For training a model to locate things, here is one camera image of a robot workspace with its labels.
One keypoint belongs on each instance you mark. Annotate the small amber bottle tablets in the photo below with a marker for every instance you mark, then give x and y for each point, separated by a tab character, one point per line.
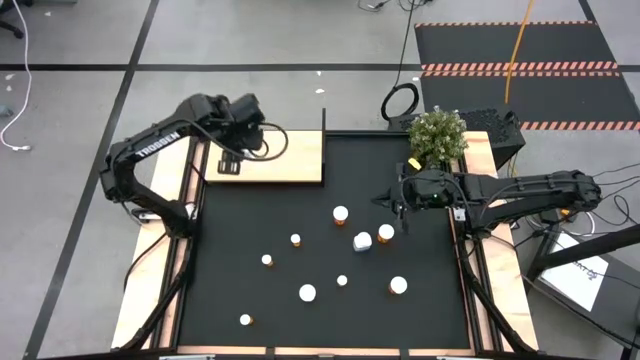
342	280

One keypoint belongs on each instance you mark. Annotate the light wooden shelf board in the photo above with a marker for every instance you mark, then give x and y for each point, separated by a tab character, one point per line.
300	160

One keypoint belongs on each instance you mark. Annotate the black metal stand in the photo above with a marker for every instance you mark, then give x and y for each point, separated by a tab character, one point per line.
590	247

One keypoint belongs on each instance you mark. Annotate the large amber pill bottle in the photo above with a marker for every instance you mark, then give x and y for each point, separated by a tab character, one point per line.
340	214
386	231
398	284

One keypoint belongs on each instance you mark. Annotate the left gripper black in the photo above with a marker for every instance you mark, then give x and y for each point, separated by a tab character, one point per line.
247	120

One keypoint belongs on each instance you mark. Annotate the black hazard-striped floor mat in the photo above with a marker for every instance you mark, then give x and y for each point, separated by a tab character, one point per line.
500	100
500	45

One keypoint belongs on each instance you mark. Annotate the small amber pill bottle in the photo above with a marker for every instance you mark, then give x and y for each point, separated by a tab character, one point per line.
245	319
295	239

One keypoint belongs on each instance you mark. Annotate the artificial potted plant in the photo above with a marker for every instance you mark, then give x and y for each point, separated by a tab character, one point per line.
437	135

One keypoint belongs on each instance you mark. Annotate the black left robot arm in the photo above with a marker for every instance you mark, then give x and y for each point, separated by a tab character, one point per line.
150	142

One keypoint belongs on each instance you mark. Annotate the black perforated box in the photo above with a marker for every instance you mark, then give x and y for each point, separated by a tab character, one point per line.
492	131

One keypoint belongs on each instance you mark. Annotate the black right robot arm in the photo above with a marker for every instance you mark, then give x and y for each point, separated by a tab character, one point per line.
525	187

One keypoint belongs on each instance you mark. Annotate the wide amber bottle with capsules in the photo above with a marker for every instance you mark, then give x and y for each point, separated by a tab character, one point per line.
307	293

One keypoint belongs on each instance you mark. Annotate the small amber bottle round pills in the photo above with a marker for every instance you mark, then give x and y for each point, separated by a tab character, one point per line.
267	259

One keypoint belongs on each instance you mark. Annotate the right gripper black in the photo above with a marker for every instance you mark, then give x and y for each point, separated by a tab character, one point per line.
417	190

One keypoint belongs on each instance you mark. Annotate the white printed sheet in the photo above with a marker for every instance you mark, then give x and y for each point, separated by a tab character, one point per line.
575	275

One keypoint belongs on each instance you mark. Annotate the black diagonal frame strut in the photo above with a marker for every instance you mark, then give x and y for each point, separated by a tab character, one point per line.
157	310
496	310

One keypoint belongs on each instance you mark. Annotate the white table bracket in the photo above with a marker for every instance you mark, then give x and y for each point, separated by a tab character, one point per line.
459	214

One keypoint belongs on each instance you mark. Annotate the black office chair base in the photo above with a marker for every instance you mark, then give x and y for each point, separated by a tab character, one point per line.
12	30

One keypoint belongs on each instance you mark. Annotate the black table clamp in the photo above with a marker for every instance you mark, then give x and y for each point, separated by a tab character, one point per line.
146	216

